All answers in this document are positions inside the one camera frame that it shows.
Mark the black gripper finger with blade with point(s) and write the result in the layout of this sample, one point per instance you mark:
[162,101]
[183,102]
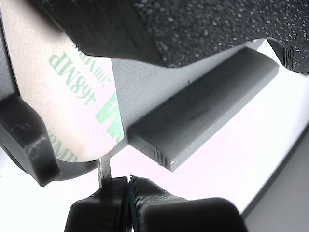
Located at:
[101,207]

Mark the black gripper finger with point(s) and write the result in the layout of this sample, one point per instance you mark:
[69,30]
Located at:
[193,29]
[181,215]

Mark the tan 3M tape liner strip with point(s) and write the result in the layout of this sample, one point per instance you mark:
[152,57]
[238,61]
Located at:
[48,96]

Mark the grey fixture block, dark legs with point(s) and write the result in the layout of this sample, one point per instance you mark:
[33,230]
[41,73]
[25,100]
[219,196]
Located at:
[205,104]

